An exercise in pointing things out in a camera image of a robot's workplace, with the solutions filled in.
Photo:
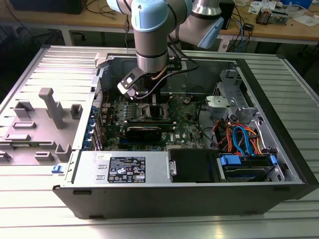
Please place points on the silver power supply with label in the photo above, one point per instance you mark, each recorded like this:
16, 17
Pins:
154, 169

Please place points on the black graphics card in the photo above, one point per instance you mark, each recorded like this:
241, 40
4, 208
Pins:
143, 134

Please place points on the round silver coin battery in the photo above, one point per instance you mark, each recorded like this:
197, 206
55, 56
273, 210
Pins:
185, 100

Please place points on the small black box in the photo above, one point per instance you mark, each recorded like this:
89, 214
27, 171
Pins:
249, 27

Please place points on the CPU socket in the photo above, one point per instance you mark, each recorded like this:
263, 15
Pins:
145, 112

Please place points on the hard disk in blue carrier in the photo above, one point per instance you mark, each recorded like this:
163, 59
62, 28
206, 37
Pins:
239, 173

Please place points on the upright black device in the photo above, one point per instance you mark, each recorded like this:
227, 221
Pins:
229, 12

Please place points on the green motherboard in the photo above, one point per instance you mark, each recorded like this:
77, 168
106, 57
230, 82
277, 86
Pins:
184, 124

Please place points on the grey plastic parts rack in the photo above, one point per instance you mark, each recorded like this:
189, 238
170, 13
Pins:
37, 134

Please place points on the white paper sheet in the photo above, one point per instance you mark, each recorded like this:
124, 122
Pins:
306, 20

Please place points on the white printed card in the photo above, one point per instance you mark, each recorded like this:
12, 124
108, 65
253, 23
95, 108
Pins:
259, 5

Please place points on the large black box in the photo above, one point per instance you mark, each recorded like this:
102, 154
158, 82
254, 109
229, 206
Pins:
49, 6

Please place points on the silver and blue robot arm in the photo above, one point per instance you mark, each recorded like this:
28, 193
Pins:
149, 37

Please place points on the wooden desk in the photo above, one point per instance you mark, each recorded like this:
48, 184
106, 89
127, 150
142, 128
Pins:
74, 18
274, 31

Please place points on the blue plastic clip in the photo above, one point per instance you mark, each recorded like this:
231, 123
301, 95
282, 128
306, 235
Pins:
56, 169

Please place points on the white-faced wrist camera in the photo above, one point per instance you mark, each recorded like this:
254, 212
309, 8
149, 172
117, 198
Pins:
128, 81

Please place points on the copper coil device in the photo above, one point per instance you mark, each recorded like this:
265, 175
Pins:
263, 16

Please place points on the black and silver PC case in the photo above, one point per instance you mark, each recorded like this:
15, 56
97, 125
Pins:
174, 199

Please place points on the grey metal device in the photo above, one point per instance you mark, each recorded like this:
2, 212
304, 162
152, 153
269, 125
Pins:
279, 18

